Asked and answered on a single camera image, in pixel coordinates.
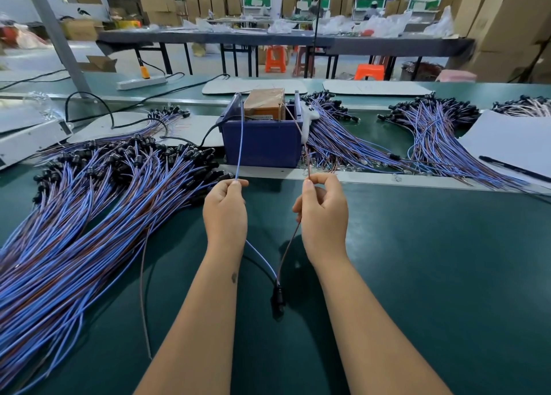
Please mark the long grey workbench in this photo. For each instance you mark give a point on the long grey workbench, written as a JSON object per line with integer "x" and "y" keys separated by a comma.
{"x": 258, "y": 42}

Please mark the stack of large cardboard boxes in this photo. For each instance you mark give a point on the stack of large cardboard boxes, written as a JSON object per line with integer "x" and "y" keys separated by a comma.
{"x": 508, "y": 29}

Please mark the pink plastic stool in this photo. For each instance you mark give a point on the pink plastic stool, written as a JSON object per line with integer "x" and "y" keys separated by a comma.
{"x": 455, "y": 75}

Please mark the person's right hand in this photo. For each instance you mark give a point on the person's right hand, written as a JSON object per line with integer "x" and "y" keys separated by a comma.
{"x": 325, "y": 223}

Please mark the person's left forearm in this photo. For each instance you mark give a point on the person's left forearm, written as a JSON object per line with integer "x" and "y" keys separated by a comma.
{"x": 194, "y": 330}

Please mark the white paper sheet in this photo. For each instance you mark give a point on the white paper sheet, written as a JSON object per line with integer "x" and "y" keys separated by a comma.
{"x": 516, "y": 141}

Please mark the white flat mat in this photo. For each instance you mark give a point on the white flat mat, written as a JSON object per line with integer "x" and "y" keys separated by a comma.
{"x": 258, "y": 86}
{"x": 194, "y": 130}
{"x": 379, "y": 87}

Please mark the blue plastic tester box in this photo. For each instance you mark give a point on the blue plastic tester box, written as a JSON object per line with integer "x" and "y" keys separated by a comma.
{"x": 258, "y": 145}

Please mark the open cardboard box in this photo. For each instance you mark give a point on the open cardboard box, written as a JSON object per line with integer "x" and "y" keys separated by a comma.
{"x": 99, "y": 64}

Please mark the grey metal pole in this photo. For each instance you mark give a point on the grey metal pole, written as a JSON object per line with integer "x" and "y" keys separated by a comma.
{"x": 53, "y": 25}

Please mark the white plastic device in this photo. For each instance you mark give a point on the white plastic device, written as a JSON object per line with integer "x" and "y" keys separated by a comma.
{"x": 30, "y": 141}

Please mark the orange plug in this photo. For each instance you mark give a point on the orange plug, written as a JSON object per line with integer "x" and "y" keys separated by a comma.
{"x": 144, "y": 71}

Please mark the person's right forearm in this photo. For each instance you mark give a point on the person's right forearm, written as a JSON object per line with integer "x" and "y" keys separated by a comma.
{"x": 370, "y": 339}

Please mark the orange plastic stool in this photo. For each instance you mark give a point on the orange plastic stool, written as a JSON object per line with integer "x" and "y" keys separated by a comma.
{"x": 369, "y": 71}
{"x": 275, "y": 59}

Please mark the white power strip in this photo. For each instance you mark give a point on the white power strip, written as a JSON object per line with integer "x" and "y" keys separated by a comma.
{"x": 138, "y": 83}

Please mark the brown cardboard block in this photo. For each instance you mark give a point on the brown cardboard block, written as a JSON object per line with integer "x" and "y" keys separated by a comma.
{"x": 264, "y": 104}

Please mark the thin black stand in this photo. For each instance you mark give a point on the thin black stand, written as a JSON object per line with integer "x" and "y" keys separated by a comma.
{"x": 315, "y": 20}

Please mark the person's left hand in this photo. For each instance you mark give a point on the person's left hand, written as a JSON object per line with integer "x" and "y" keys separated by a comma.
{"x": 225, "y": 223}

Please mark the black pen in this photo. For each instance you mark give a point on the black pen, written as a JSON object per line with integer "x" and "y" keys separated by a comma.
{"x": 516, "y": 168}

